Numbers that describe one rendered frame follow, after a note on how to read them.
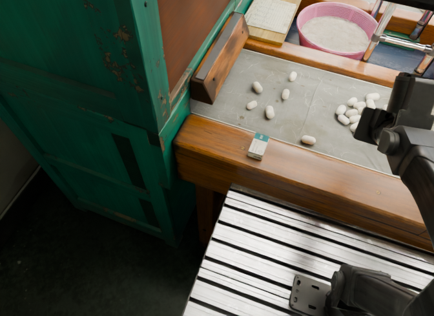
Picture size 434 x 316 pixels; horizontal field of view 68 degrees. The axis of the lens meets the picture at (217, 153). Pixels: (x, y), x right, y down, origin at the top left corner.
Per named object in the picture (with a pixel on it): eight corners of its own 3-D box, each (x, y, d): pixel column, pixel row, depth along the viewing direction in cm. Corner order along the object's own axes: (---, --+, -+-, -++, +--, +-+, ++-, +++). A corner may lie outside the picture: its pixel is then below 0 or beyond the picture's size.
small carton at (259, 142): (261, 160, 75) (262, 156, 73) (247, 156, 75) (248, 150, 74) (268, 141, 78) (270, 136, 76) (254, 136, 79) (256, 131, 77)
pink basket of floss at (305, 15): (385, 66, 107) (399, 41, 99) (316, 85, 101) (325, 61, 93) (340, 20, 121) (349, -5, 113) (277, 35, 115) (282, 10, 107)
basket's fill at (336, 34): (358, 78, 103) (365, 64, 98) (290, 59, 107) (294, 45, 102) (367, 37, 114) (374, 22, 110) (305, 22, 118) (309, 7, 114)
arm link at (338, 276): (338, 267, 58) (338, 301, 55) (388, 278, 57) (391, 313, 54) (327, 276, 63) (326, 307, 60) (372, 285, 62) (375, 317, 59)
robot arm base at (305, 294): (303, 264, 63) (296, 300, 60) (409, 301, 60) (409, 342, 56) (294, 274, 70) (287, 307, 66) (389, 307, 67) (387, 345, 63)
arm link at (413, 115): (379, 73, 54) (410, 74, 43) (432, 81, 54) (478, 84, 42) (360, 139, 57) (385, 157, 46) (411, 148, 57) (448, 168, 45)
